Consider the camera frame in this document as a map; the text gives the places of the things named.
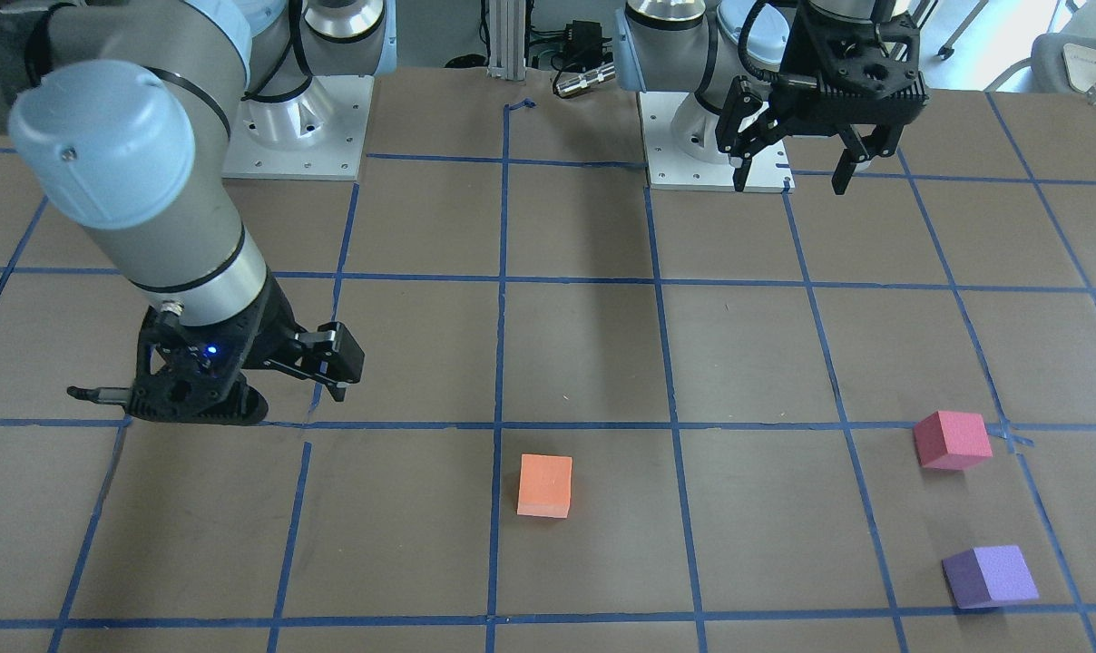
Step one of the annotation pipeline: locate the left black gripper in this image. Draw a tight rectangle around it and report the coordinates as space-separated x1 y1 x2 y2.
717 1 931 197

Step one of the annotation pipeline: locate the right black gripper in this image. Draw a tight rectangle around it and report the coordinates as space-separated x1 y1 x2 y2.
199 272 366 404

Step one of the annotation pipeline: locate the orange foam block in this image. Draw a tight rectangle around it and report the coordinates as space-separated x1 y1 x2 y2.
516 452 573 518

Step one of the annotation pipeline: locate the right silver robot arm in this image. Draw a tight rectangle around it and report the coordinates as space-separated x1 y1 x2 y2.
0 1 397 408

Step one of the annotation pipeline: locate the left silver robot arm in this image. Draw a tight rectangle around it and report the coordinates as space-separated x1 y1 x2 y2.
613 1 931 194

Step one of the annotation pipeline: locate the red foam block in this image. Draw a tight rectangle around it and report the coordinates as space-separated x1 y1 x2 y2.
912 410 994 471

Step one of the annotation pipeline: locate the purple foam block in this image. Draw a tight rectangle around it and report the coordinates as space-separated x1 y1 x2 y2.
941 545 1039 610

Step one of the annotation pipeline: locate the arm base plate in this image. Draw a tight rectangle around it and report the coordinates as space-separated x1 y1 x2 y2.
638 92 796 193
222 75 377 181

